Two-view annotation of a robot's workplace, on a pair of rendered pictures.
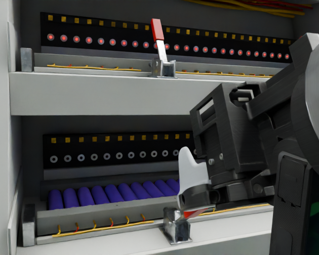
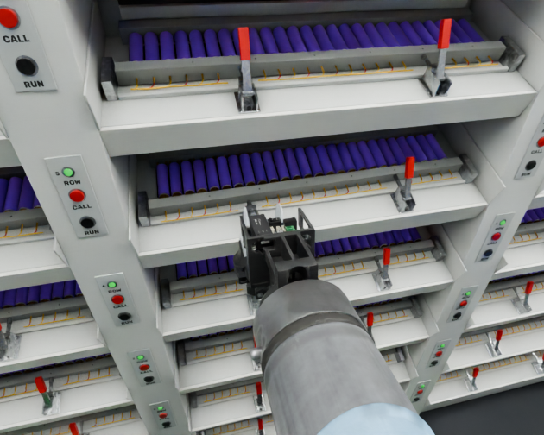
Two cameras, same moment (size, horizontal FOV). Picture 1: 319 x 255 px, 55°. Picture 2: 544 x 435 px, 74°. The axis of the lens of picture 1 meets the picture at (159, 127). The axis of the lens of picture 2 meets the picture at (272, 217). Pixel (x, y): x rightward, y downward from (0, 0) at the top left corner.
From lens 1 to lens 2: 31 cm
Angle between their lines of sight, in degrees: 46
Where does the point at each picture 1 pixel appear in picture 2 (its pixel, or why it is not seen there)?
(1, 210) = (122, 224)
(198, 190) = (237, 268)
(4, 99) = (102, 154)
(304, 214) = not seen: hidden behind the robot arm
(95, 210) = (192, 202)
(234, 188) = (249, 289)
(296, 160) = not seen: hidden behind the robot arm
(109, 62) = (194, 70)
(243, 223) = (311, 214)
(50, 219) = (159, 209)
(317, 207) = not seen: hidden behind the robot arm
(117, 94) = (199, 135)
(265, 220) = (332, 212)
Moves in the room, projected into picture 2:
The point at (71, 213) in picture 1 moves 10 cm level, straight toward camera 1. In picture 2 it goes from (173, 204) to (168, 247)
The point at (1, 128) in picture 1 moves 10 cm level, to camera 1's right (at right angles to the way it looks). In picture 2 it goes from (106, 174) to (183, 180)
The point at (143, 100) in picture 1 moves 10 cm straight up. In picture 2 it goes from (224, 135) to (218, 53)
